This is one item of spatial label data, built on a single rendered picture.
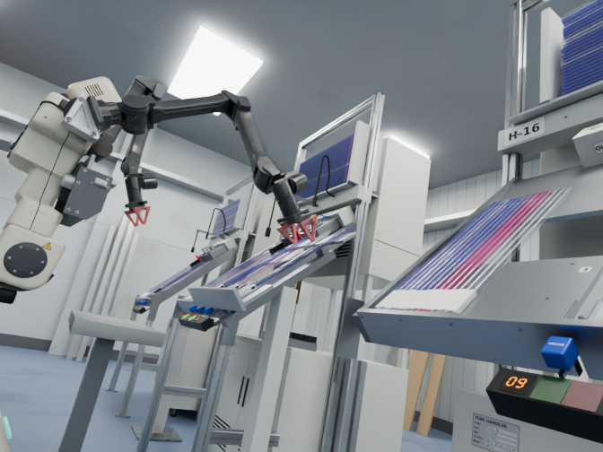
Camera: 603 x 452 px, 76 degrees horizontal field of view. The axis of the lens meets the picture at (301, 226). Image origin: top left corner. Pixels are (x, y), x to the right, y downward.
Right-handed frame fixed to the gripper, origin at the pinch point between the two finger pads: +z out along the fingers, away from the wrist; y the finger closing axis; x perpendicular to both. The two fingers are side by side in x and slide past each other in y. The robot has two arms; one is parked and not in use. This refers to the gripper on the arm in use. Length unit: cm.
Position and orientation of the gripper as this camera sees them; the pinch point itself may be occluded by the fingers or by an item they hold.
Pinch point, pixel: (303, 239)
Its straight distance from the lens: 122.5
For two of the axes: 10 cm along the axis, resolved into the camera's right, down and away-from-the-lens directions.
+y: -5.8, 1.2, 8.0
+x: -7.1, 4.0, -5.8
